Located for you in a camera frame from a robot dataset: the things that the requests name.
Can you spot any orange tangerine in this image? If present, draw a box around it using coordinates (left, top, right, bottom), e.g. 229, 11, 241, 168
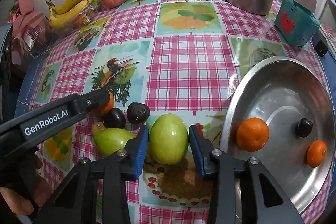
306, 140, 327, 168
92, 90, 114, 117
236, 117, 269, 152

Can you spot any clear plastic fruit container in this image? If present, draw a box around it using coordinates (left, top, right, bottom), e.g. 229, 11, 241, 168
52, 0, 101, 35

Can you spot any dark plum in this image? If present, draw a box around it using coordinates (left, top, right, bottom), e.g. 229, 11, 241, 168
295, 118, 313, 138
102, 107, 126, 129
126, 102, 150, 124

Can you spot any small green mango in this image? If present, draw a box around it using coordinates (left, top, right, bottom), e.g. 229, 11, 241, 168
91, 122, 135, 156

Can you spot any large green mango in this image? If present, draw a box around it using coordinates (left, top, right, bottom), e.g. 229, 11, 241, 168
149, 113, 189, 165

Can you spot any teal plastic box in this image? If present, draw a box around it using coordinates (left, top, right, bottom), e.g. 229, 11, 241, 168
274, 0, 320, 47

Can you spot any large steel bowl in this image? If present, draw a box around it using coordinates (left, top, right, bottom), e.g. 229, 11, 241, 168
219, 56, 335, 213

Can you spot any yellow banana bunch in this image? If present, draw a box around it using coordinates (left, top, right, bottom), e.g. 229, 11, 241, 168
46, 0, 94, 29

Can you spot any pink flower bouquet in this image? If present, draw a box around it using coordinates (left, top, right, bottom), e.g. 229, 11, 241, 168
6, 0, 52, 70

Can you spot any black power adapter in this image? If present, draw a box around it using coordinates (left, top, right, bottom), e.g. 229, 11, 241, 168
313, 32, 329, 57

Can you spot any pink checkered fruit tablecloth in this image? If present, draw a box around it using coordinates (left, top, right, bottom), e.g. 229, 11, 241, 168
30, 0, 328, 223

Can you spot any person's left hand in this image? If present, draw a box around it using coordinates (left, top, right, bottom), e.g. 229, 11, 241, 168
0, 152, 53, 217

